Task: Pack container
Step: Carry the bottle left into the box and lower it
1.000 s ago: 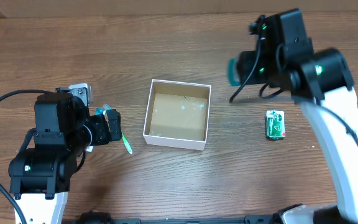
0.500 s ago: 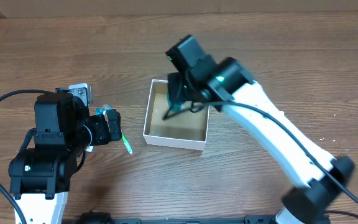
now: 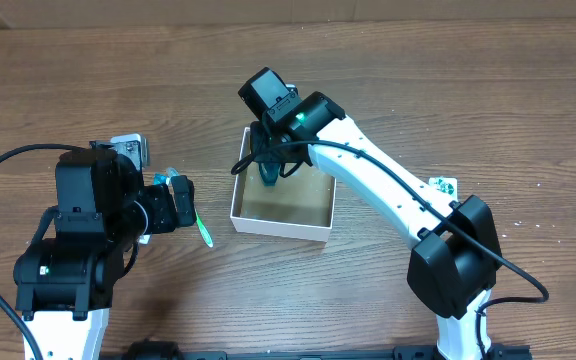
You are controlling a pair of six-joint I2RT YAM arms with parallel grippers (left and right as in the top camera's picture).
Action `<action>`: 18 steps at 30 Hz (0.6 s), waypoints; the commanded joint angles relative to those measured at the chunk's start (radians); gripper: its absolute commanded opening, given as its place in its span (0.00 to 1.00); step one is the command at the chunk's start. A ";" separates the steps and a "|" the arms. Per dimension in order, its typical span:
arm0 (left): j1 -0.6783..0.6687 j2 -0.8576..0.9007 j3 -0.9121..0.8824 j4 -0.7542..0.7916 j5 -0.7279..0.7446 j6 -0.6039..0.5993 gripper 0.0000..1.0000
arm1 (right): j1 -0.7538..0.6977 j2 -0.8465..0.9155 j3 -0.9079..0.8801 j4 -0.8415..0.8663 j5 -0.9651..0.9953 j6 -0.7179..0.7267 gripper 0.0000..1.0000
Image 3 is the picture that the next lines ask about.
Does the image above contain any blue mouthwash bottle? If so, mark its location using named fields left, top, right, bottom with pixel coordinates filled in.
left=258, top=162, right=281, bottom=186

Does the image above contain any green floss pack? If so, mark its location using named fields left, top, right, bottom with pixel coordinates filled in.
left=428, top=176, right=458, bottom=199

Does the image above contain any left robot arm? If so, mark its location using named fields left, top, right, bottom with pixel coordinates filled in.
left=13, top=144, right=197, bottom=359

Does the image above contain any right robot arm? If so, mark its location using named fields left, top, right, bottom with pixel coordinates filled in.
left=233, top=67, right=501, bottom=359

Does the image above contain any green toothbrush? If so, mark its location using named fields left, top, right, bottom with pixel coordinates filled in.
left=166, top=167, right=214, bottom=248

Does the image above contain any teal toothpaste tube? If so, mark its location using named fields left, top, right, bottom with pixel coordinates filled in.
left=153, top=173, right=170, bottom=185

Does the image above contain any white cardboard box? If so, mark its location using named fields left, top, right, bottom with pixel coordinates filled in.
left=229, top=126, right=341, bottom=243

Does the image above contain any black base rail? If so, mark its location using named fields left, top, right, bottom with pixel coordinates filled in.
left=100, top=339, right=534, bottom=360

